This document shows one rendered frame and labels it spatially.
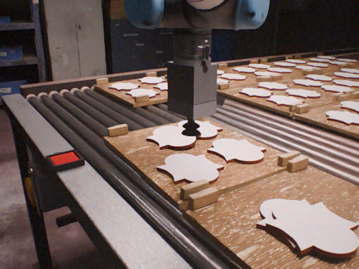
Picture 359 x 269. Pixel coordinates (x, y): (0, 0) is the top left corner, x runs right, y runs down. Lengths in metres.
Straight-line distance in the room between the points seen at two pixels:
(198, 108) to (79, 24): 4.53
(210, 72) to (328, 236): 0.36
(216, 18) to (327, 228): 0.37
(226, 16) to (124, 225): 0.39
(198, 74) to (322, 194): 0.34
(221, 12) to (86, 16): 4.73
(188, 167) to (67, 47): 4.48
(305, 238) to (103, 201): 0.39
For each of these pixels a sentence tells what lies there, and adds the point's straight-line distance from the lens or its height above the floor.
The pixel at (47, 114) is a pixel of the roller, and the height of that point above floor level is 0.92.
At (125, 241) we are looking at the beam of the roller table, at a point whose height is 0.92.
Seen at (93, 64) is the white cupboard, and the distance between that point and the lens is 5.25.
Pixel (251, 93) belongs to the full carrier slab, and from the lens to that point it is 1.42.
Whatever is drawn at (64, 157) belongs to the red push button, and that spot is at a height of 0.93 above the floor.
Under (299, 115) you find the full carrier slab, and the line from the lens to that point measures 1.21.
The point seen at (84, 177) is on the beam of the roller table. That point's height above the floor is 0.92.
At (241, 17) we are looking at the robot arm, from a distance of 0.48.
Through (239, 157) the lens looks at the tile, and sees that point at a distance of 0.81.
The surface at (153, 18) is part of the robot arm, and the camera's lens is 0.54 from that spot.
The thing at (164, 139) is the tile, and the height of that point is 0.95.
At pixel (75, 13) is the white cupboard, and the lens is 5.14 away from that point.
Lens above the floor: 1.28
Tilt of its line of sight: 21 degrees down
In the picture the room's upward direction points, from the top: straight up
